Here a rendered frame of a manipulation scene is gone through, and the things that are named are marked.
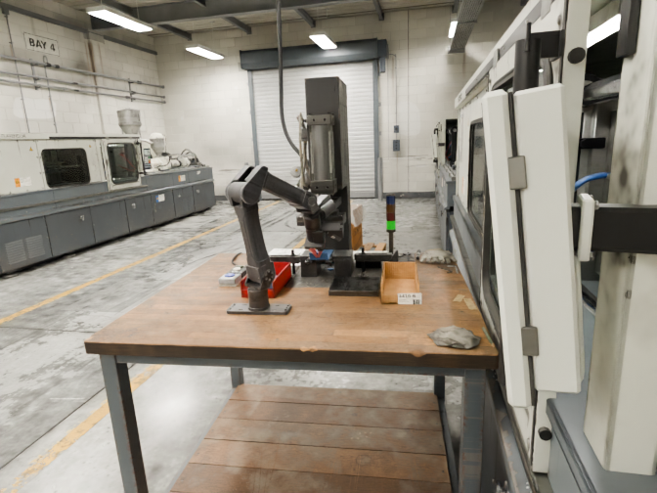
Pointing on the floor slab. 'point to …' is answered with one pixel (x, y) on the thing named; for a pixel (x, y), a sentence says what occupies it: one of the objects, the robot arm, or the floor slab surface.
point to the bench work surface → (248, 409)
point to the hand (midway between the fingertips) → (317, 254)
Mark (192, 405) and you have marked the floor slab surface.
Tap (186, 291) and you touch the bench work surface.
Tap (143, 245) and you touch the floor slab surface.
